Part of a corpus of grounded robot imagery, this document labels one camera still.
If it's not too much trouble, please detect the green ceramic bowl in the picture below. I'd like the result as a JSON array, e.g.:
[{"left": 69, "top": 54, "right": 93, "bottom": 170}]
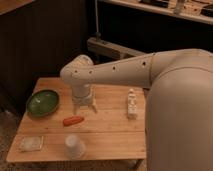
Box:
[{"left": 26, "top": 89, "right": 60, "bottom": 117}]

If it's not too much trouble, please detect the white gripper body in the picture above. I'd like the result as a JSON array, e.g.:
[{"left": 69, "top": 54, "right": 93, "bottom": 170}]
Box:
[{"left": 72, "top": 84, "right": 93, "bottom": 106}]

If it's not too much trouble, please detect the wooden shelf with items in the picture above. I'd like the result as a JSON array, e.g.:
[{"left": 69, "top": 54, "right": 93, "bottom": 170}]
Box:
[{"left": 101, "top": 0, "right": 213, "bottom": 25}]

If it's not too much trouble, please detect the orange carrot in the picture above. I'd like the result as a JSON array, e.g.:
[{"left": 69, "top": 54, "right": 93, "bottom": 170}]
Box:
[{"left": 63, "top": 116, "right": 84, "bottom": 126}]

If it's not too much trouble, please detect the white bottle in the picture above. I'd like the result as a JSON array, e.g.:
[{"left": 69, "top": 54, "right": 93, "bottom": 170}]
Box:
[{"left": 127, "top": 89, "right": 138, "bottom": 119}]

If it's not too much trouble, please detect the vertical metal pole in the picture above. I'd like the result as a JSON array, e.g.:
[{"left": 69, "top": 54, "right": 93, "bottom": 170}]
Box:
[{"left": 94, "top": 0, "right": 101, "bottom": 41}]

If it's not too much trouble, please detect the white paper cup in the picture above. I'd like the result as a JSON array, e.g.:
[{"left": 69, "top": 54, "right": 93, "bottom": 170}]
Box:
[{"left": 65, "top": 134, "right": 86, "bottom": 159}]

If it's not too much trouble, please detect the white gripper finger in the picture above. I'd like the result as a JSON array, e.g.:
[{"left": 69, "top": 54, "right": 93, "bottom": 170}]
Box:
[
  {"left": 89, "top": 103, "right": 97, "bottom": 113},
  {"left": 73, "top": 105, "right": 79, "bottom": 113}
]

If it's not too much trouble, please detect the wooden table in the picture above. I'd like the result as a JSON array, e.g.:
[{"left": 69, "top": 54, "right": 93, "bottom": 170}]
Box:
[{"left": 7, "top": 78, "right": 146, "bottom": 162}]

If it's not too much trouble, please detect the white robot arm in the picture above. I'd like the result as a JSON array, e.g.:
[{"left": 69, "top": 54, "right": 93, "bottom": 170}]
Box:
[{"left": 60, "top": 49, "right": 213, "bottom": 171}]

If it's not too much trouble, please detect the clear plastic wrapped packet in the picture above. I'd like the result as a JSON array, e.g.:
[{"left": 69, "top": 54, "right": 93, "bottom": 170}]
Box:
[{"left": 19, "top": 136, "right": 44, "bottom": 152}]

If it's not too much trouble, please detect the grey baseboard heater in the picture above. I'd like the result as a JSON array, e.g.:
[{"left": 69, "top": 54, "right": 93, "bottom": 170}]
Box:
[{"left": 87, "top": 37, "right": 144, "bottom": 60}]

